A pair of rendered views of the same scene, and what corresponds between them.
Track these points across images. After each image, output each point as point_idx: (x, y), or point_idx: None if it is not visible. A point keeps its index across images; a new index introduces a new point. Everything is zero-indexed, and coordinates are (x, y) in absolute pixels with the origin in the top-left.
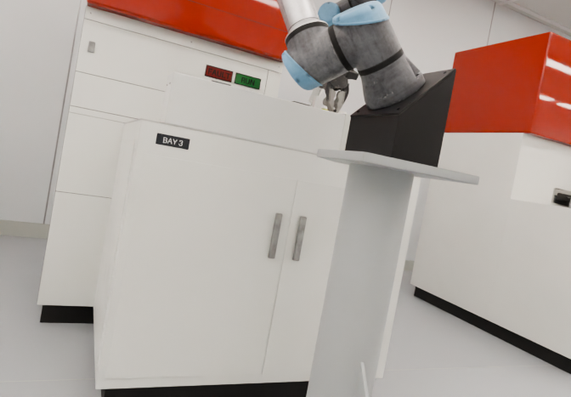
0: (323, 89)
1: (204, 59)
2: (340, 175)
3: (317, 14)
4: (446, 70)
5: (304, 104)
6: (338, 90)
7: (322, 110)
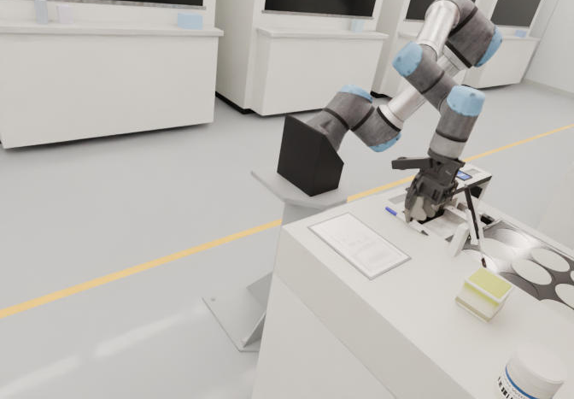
0: (469, 218)
1: None
2: None
3: (390, 101)
4: (291, 115)
5: (405, 185)
6: (428, 201)
7: (392, 190)
